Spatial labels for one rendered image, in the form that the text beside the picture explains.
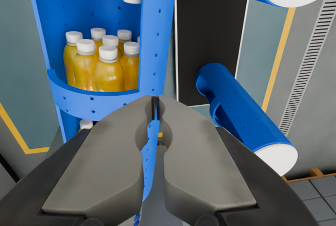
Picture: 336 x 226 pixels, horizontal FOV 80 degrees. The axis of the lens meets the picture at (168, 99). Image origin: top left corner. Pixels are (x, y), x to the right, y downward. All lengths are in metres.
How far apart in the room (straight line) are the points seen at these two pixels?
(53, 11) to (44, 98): 1.52
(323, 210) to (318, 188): 0.31
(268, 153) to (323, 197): 2.55
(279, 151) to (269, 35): 1.17
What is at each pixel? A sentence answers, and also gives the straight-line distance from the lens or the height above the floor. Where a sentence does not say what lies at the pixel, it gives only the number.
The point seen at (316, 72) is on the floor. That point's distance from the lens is 2.50.
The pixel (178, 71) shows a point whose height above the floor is 0.15.
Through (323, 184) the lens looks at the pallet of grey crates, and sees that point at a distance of 3.68.
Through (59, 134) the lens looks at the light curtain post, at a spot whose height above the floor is 0.68.
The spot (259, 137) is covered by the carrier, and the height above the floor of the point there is 0.97.
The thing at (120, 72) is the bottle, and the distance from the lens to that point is 0.47.
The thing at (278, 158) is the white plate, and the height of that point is 1.04.
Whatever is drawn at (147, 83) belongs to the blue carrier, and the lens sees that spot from 0.44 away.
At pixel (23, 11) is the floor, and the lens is 1.78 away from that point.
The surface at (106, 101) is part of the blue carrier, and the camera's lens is 0.43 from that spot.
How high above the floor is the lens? 1.58
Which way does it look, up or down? 55 degrees down
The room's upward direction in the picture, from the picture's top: 166 degrees clockwise
